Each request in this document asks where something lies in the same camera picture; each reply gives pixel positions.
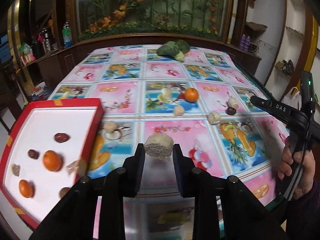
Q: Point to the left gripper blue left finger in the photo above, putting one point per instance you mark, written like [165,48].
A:
[133,171]

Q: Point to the beige lotus root piece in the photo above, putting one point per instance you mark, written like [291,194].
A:
[214,118]

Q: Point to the person right hand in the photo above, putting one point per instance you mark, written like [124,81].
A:
[306,166]

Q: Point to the dark red jujube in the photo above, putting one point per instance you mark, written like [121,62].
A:
[231,110]
[61,137]

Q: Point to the colourful patterned tablecloth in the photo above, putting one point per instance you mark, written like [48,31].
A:
[202,103]

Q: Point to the orange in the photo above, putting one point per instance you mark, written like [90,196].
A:
[191,95]
[52,161]
[26,189]

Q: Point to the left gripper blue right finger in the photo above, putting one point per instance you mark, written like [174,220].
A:
[183,170]

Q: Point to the white plastic bag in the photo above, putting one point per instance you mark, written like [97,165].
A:
[293,98]

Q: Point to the red white shallow box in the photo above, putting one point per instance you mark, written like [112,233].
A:
[47,150]

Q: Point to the small beige root piece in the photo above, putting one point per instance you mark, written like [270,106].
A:
[178,110]

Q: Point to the green leafy vegetable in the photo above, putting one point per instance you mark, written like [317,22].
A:
[175,50]

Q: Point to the purple bottles pair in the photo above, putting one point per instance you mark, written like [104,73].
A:
[244,43]

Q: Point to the orange at table edge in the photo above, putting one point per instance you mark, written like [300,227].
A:
[26,189]

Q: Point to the green spray bottle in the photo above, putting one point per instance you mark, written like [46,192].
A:
[67,35]

